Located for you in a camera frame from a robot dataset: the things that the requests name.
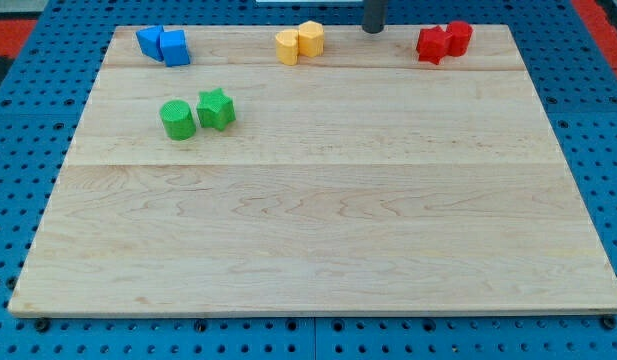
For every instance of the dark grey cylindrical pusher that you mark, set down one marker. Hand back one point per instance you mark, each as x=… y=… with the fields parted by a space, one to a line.
x=374 y=14

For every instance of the yellow hexagon block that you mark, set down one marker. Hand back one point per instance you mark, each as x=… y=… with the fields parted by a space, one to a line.
x=311 y=39

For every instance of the red star block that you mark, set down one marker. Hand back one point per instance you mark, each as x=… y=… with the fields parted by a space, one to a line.
x=433 y=44

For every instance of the red circle block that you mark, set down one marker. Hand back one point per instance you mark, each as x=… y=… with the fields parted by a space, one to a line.
x=460 y=36

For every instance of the green star block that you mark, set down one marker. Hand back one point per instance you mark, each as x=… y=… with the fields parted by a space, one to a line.
x=215 y=109

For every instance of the green circle block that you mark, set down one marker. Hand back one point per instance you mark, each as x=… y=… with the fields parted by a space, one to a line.
x=176 y=117

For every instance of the yellow heart block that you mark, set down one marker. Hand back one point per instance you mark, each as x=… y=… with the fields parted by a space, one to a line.
x=287 y=46

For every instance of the wooden board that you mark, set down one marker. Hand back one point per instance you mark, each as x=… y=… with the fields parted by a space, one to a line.
x=359 y=183

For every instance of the blue cube block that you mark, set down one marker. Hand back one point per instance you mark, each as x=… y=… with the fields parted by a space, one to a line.
x=174 y=49

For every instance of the blue triangle block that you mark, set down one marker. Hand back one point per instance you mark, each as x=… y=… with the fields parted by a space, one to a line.
x=149 y=41

